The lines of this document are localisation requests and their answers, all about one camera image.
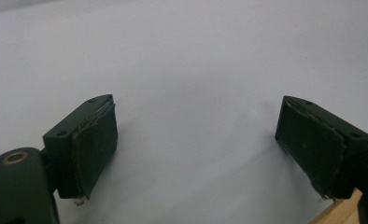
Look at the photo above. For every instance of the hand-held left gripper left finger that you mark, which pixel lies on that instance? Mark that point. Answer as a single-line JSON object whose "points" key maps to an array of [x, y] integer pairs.
{"points": [[85, 146]]}

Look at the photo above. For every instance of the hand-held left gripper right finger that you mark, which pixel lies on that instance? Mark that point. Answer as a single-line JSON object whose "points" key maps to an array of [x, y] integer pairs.
{"points": [[316, 146]]}

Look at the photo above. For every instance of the light grey mat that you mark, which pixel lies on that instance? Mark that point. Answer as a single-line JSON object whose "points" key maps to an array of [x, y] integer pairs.
{"points": [[191, 77]]}

